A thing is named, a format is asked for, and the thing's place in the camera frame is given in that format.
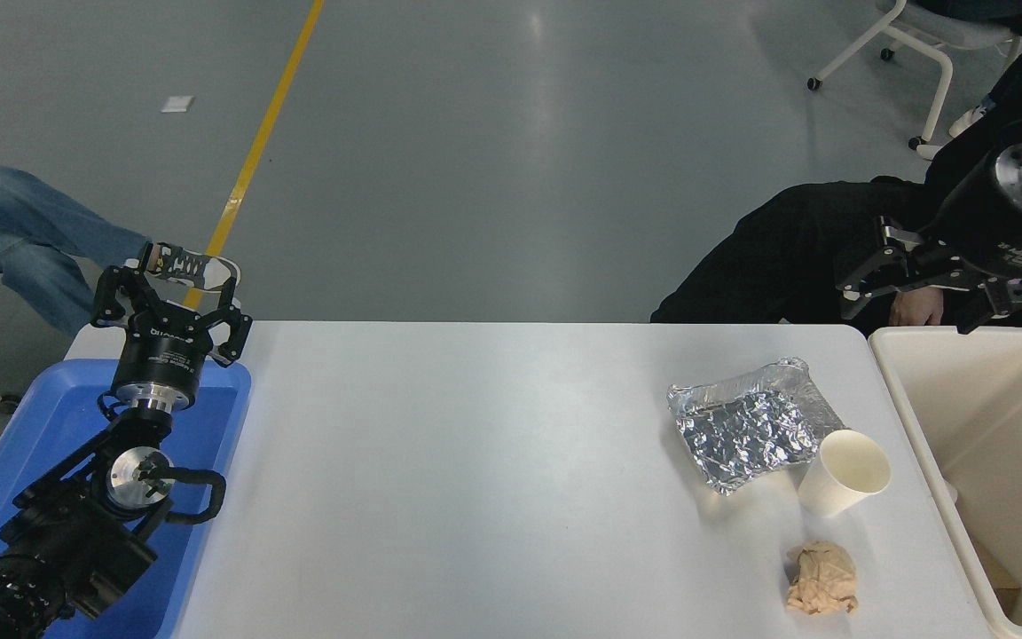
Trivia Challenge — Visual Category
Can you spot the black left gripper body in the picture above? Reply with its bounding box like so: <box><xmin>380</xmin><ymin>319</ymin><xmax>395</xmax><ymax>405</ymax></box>
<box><xmin>112</xmin><ymin>304</ymin><xmax>219</xmax><ymax>402</ymax></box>

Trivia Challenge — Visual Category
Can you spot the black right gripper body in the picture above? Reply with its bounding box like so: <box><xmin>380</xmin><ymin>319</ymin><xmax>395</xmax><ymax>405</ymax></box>
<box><xmin>917</xmin><ymin>142</ymin><xmax>1022</xmax><ymax>283</ymax></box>

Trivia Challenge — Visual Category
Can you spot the white paper cup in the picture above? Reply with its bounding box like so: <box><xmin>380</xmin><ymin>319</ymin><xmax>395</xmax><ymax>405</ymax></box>
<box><xmin>798</xmin><ymin>430</ymin><xmax>892</xmax><ymax>518</ymax></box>

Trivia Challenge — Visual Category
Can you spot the person's hand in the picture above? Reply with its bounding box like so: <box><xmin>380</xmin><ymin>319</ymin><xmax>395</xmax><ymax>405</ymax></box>
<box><xmin>890</xmin><ymin>288</ymin><xmax>945</xmax><ymax>327</ymax></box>

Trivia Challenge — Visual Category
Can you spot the patterned black white shoe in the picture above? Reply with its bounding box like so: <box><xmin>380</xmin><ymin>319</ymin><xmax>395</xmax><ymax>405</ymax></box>
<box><xmin>140</xmin><ymin>241</ymin><xmax>242</xmax><ymax>294</ymax></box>

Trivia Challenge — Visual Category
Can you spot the person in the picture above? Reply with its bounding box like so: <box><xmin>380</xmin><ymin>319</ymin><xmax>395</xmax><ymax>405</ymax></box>
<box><xmin>650</xmin><ymin>67</ymin><xmax>1022</xmax><ymax>343</ymax></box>
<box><xmin>0</xmin><ymin>155</ymin><xmax>153</xmax><ymax>336</ymax></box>

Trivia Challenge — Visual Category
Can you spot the plain white shoe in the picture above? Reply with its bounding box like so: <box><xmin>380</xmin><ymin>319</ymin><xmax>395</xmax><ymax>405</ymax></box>
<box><xmin>948</xmin><ymin>98</ymin><xmax>995</xmax><ymax>138</ymax></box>

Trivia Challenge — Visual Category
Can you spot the blue plastic tray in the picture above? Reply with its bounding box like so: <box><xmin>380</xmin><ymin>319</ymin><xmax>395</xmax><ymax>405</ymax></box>
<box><xmin>0</xmin><ymin>358</ymin><xmax>253</xmax><ymax>639</ymax></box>

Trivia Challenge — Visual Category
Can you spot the large pale plastic bin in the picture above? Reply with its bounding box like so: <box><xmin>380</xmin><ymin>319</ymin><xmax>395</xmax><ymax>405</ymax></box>
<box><xmin>868</xmin><ymin>327</ymin><xmax>1022</xmax><ymax>639</ymax></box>

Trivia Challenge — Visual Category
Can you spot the crumpled silver foil tray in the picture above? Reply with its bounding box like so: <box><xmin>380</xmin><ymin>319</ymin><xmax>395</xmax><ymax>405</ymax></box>
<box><xmin>666</xmin><ymin>357</ymin><xmax>847</xmax><ymax>496</ymax></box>

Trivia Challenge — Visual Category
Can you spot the crumpled tan paper ball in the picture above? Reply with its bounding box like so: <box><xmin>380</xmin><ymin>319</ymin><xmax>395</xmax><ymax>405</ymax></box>
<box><xmin>784</xmin><ymin>540</ymin><xmax>859</xmax><ymax>615</ymax></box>

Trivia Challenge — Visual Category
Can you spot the white frame wheeled chair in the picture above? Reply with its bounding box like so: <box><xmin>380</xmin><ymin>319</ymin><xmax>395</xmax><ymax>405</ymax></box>
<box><xmin>806</xmin><ymin>0</ymin><xmax>1022</xmax><ymax>161</ymax></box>

